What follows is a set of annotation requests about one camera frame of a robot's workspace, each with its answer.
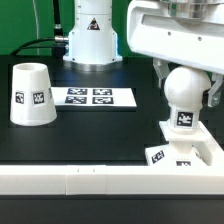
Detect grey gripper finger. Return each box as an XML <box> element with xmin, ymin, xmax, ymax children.
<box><xmin>208</xmin><ymin>73</ymin><xmax>224</xmax><ymax>107</ymax></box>

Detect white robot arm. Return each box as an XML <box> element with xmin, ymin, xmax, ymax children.
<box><xmin>63</xmin><ymin>0</ymin><xmax>224</xmax><ymax>107</ymax></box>

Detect white lamp shade cone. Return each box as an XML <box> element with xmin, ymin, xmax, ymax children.
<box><xmin>10</xmin><ymin>63</ymin><xmax>57</xmax><ymax>126</ymax></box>

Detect white L-shaped fence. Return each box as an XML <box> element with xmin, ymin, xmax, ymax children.
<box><xmin>0</xmin><ymin>123</ymin><xmax>224</xmax><ymax>195</ymax></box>

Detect white marker sheet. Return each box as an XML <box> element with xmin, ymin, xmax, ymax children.
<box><xmin>52</xmin><ymin>87</ymin><xmax>137</xmax><ymax>108</ymax></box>

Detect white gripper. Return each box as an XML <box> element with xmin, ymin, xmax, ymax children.
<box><xmin>127</xmin><ymin>0</ymin><xmax>224</xmax><ymax>87</ymax></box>

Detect white thin cable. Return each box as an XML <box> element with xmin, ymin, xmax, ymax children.
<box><xmin>32</xmin><ymin>0</ymin><xmax>41</xmax><ymax>56</ymax></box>

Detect black cable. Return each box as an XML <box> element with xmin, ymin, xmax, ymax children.
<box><xmin>10</xmin><ymin>0</ymin><xmax>70</xmax><ymax>57</ymax></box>

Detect white lamp bulb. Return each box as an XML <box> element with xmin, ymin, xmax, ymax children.
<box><xmin>164</xmin><ymin>66</ymin><xmax>211</xmax><ymax>134</ymax></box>

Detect white lamp base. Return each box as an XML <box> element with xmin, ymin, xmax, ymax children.
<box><xmin>145</xmin><ymin>121</ymin><xmax>206</xmax><ymax>168</ymax></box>

